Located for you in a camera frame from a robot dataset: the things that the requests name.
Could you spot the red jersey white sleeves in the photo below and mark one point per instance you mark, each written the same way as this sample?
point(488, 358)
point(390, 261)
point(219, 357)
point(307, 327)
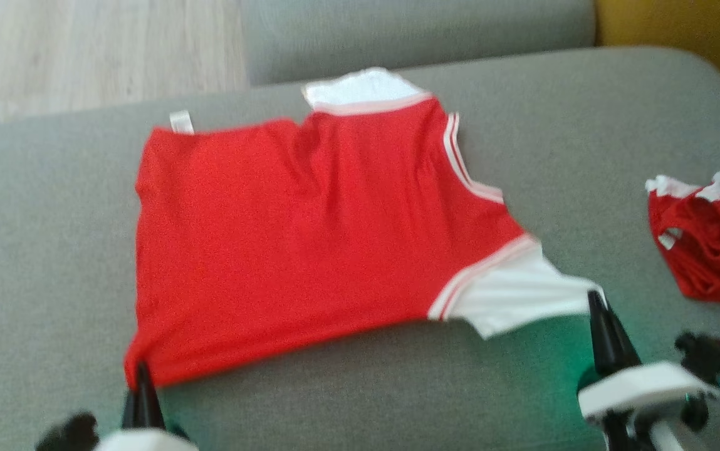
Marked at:
point(297, 238)

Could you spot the large grey sofa seat cushion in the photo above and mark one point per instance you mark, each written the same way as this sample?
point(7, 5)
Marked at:
point(46, 250)

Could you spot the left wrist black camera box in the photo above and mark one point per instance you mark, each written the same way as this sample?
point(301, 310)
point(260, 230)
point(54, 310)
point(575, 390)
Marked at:
point(68, 435)

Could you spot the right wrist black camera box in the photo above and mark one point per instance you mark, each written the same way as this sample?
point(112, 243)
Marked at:
point(710, 357)

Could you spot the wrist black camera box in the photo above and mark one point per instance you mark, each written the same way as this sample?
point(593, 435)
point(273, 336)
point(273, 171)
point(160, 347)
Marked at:
point(710, 357)
point(68, 435)

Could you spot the red shorts white stripe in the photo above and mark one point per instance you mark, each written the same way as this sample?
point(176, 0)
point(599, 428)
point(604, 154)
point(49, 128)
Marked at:
point(710, 244)

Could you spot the grey sofa back cushion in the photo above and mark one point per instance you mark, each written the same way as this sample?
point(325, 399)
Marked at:
point(410, 31)

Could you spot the yellow cushion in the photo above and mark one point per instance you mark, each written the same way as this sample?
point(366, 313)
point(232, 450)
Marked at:
point(679, 31)

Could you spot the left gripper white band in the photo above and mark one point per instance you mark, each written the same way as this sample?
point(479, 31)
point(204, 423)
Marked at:
point(146, 441)

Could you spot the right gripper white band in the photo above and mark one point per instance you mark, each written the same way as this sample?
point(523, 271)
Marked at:
point(641, 385)

